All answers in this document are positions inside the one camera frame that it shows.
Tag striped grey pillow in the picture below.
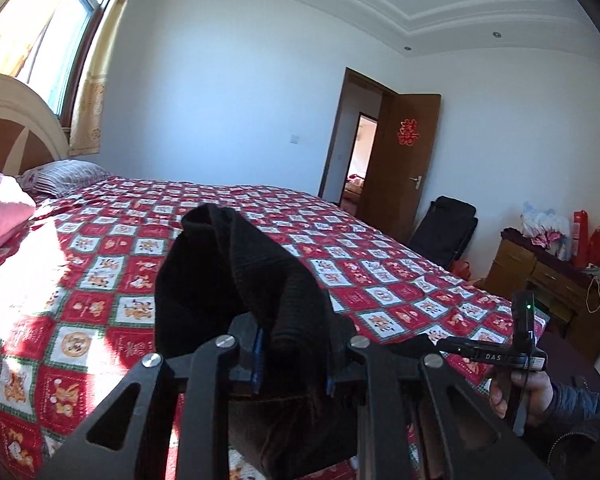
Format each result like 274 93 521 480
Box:
17 159 110 198

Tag red patterned bedspread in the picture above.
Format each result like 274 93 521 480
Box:
0 177 550 479

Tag floral plastic bag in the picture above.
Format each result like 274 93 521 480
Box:
520 202 571 261

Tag red paper door decoration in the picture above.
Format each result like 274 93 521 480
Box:
396 118 419 146

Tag yellow right curtain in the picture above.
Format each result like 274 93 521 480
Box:
69 0 129 156

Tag person right hand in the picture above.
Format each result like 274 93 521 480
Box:
488 368 555 426

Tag wooden dresser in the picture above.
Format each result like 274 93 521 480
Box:
483 228 600 363

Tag black folding chair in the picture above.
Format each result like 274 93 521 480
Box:
406 196 478 270

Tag pink folded blanket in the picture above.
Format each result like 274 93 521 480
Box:
0 156 38 261

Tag brown wooden door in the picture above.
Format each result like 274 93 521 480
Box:
355 93 442 243

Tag red gift bag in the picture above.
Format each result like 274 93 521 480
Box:
571 210 600 269

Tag black pants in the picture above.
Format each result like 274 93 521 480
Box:
155 205 358 479

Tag window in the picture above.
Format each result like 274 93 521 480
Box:
17 0 108 120

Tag cream wooden headboard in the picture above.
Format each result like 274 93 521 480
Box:
0 74 69 177

